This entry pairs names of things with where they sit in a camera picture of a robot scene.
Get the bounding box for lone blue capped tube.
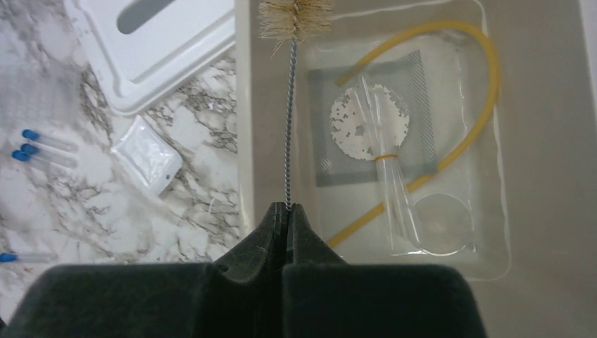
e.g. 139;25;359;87
1;252;57;263

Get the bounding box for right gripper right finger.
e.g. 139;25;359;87
281;204;486;337

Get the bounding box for clear zip bag near lid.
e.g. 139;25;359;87
112;115;183;196

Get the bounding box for clear watch glass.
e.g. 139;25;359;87
405;193;474;256

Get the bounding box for wire gauze mesh square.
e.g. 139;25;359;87
307;50;438;187

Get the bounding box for white bin lid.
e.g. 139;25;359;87
63;1;235;116

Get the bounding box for tan bristle test tube brush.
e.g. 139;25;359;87
258;0;333;212

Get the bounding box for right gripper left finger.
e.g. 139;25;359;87
1;202;286;337

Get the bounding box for beige plastic bin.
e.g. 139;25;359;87
234;0;597;338

